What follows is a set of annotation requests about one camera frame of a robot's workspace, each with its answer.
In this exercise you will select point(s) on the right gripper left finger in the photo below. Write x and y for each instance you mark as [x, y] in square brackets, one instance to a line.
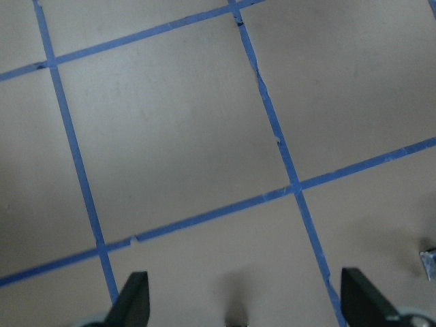
[132, 307]

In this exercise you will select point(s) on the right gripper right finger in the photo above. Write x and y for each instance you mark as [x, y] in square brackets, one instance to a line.
[362, 304]

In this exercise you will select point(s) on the yellow push button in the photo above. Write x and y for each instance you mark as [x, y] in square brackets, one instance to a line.
[236, 323]

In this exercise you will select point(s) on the red push button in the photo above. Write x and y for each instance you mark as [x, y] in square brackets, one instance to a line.
[428, 261]

